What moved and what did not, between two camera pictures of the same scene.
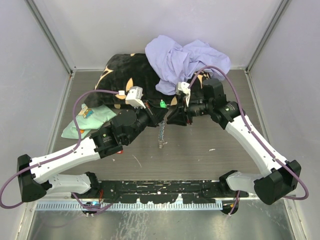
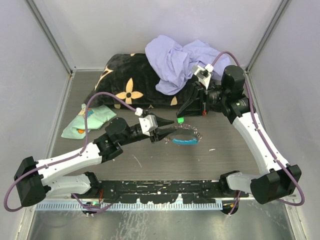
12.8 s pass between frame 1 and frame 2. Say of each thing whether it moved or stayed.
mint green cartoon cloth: stayed
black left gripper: moved
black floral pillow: stayed
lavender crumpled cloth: stayed
